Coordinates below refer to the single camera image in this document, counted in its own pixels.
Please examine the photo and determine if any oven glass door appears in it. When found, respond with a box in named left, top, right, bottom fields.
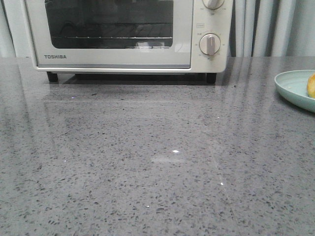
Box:
left=23, top=0, right=194, bottom=68

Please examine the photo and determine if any golden bread roll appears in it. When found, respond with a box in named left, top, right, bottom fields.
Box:
left=306, top=74, right=315, bottom=98

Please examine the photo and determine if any lower oven control knob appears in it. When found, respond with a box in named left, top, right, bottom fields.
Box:
left=199, top=33, right=221, bottom=56

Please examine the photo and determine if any oven control knob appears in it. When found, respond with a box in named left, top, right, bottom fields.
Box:
left=203, top=0, right=224, bottom=10
left=199, top=33, right=221, bottom=56

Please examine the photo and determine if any upper oven control knob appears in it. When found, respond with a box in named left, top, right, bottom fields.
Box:
left=203, top=0, right=224, bottom=10

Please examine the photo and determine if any white Toshiba toaster oven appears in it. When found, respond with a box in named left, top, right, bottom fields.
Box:
left=14, top=0, right=233, bottom=83

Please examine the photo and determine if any white curtain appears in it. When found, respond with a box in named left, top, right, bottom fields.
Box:
left=0, top=0, right=315, bottom=58

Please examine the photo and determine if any light green round plate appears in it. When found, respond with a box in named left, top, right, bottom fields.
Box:
left=274, top=70, right=315, bottom=113

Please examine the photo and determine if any metal oven wire rack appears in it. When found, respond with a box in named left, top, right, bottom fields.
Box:
left=51, top=21, right=173, bottom=39

